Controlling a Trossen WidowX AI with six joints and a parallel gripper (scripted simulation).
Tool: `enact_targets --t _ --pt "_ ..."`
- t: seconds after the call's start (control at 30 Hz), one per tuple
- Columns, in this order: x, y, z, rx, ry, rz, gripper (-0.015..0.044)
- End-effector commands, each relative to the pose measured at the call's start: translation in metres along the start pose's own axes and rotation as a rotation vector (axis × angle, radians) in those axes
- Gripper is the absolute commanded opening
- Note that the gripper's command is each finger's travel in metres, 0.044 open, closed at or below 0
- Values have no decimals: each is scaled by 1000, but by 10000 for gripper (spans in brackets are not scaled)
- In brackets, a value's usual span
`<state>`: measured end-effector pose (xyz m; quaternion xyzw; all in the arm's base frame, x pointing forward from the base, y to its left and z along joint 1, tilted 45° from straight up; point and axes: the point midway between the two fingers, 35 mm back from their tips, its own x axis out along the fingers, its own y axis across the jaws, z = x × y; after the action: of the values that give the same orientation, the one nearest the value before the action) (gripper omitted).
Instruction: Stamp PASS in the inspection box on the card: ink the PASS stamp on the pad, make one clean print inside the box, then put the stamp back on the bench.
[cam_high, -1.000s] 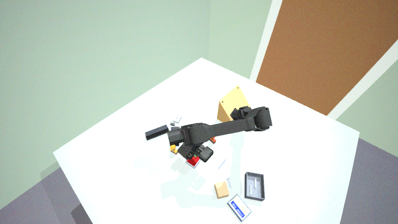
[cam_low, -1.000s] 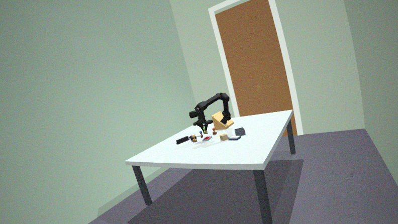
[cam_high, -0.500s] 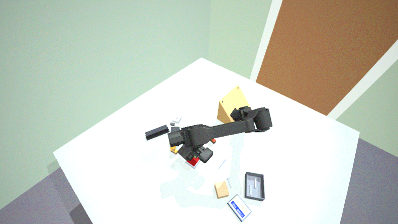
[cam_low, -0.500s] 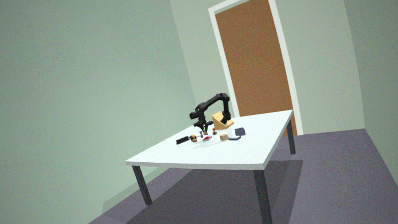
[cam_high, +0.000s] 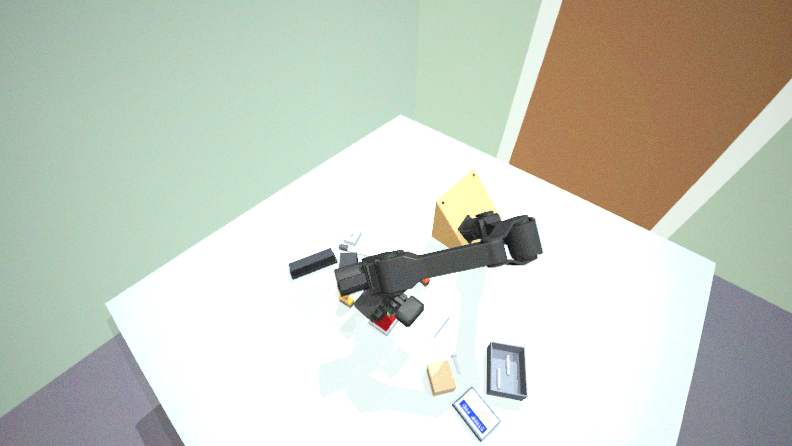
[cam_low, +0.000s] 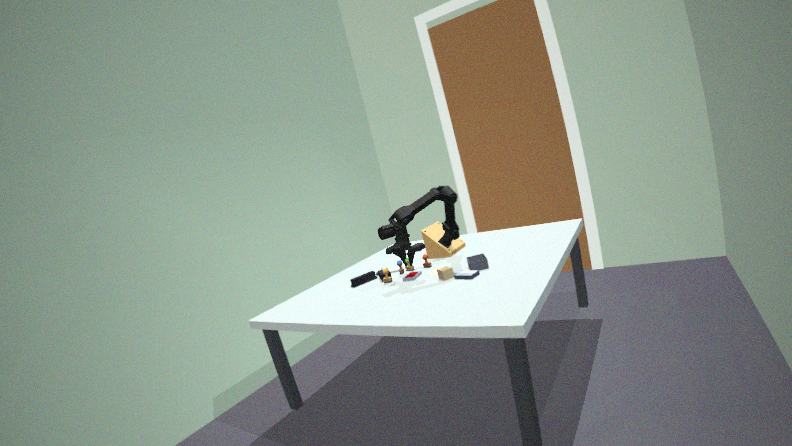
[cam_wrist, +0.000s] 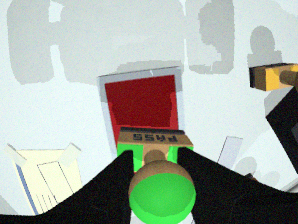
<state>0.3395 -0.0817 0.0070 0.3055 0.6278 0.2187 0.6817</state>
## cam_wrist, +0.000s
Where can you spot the cream paper card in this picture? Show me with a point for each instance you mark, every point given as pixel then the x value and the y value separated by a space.
pixel 46 177

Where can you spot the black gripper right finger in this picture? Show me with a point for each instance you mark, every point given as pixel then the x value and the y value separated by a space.
pixel 226 197

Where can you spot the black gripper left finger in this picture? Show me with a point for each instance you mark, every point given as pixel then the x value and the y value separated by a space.
pixel 104 200

